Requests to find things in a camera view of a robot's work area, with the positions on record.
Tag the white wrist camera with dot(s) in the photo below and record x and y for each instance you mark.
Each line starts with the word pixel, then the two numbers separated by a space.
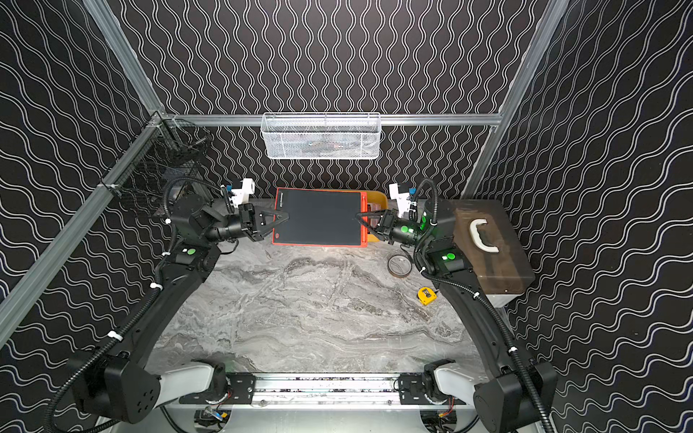
pixel 402 194
pixel 238 192

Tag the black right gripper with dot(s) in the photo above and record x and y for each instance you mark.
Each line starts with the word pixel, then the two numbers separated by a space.
pixel 386 224

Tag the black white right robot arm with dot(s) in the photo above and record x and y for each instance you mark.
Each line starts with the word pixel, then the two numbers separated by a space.
pixel 518 391

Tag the white toolbox brown lid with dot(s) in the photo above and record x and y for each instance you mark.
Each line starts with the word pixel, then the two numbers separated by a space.
pixel 485 234

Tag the black wire mesh basket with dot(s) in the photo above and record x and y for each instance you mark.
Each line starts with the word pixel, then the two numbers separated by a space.
pixel 176 148

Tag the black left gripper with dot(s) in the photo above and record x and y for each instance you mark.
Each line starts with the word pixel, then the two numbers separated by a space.
pixel 249 222

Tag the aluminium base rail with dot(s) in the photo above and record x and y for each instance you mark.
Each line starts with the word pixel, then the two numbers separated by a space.
pixel 192 385

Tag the yellow plastic storage tray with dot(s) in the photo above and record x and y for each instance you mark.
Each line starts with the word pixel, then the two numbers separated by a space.
pixel 376 200

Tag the yellow tape measure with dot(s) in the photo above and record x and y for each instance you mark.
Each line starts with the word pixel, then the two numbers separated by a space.
pixel 426 295

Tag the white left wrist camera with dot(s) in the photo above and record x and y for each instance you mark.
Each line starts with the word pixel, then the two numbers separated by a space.
pixel 238 192

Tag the white wire mesh basket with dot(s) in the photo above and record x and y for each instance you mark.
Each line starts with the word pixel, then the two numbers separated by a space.
pixel 322 136

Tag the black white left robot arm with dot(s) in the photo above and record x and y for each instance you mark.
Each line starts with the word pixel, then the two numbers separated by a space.
pixel 111 381

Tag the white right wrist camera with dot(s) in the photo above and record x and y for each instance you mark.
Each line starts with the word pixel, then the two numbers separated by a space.
pixel 402 194

